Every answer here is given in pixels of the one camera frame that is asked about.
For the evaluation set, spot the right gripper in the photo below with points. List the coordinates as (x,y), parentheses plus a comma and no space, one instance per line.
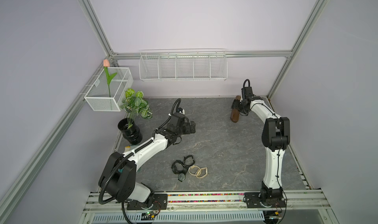
(235,105)

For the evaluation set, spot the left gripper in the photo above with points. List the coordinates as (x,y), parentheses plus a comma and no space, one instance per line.
(187,124)

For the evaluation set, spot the wooden watch stand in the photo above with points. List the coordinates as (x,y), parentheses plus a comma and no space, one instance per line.
(235,109)

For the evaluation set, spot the beige watch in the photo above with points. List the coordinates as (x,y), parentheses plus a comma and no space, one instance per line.
(202,172)
(195,171)

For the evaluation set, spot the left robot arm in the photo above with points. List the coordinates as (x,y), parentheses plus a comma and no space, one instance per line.
(118,179)

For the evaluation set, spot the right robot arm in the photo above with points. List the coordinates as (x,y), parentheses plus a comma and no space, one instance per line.
(275,138)

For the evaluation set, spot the black watch upper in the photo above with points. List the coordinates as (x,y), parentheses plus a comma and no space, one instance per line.
(189,161)

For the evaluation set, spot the black watch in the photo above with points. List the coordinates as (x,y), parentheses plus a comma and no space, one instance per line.
(189,161)
(180,169)

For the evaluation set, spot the black watch lower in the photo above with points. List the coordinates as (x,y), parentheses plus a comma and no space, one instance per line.
(180,169)

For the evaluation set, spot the black vase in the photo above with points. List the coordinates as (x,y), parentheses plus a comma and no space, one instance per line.
(130,131)

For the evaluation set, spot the green leafy plant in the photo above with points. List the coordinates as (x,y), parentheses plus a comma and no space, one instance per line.
(135,105)

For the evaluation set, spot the white mesh basket left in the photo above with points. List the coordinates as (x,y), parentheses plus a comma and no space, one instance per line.
(107,92)

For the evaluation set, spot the pink tulip flower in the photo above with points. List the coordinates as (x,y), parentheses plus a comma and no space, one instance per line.
(109,77)

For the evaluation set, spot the white wire wall shelf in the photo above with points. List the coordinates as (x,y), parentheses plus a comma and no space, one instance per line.
(183,64)

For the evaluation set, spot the colourful cable strip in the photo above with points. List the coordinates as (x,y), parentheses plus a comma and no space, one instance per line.
(205,197)

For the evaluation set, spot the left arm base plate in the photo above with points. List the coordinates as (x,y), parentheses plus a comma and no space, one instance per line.
(156,201)

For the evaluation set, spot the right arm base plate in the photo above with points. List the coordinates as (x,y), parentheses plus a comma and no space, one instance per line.
(257,200)

